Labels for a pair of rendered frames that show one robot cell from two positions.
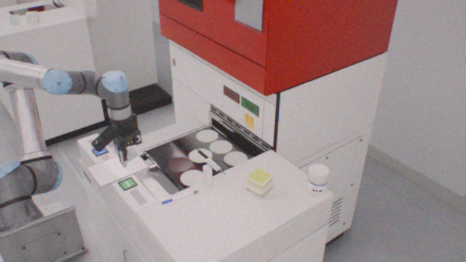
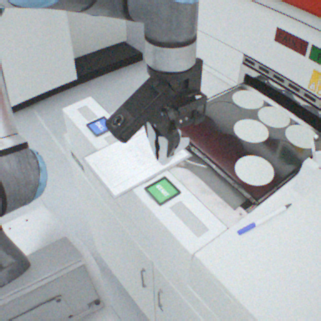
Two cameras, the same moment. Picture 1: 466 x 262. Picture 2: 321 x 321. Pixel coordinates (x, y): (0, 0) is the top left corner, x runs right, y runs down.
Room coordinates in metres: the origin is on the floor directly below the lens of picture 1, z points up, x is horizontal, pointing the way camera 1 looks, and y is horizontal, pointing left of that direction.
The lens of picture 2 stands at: (0.82, 0.39, 1.51)
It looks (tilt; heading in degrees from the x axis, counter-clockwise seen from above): 46 degrees down; 359
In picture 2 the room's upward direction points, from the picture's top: straight up
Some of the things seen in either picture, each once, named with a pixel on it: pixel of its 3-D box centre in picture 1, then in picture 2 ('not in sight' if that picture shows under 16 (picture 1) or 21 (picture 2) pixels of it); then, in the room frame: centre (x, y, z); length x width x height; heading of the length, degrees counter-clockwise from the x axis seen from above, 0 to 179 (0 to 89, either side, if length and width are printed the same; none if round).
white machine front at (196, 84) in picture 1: (216, 98); (257, 46); (1.81, 0.06, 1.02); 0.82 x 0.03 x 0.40; 37
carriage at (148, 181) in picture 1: (148, 187); (183, 185); (1.35, 0.33, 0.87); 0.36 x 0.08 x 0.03; 37
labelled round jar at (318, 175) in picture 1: (317, 180); not in sight; (1.22, -0.32, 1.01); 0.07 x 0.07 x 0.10
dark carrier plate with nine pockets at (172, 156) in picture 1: (200, 156); (251, 130); (1.52, 0.12, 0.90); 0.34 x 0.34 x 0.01; 37
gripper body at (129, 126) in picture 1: (124, 129); (173, 94); (1.27, 0.36, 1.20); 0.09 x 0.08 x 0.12; 125
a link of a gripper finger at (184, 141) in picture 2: (129, 157); (175, 147); (1.25, 0.36, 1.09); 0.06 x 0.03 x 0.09; 125
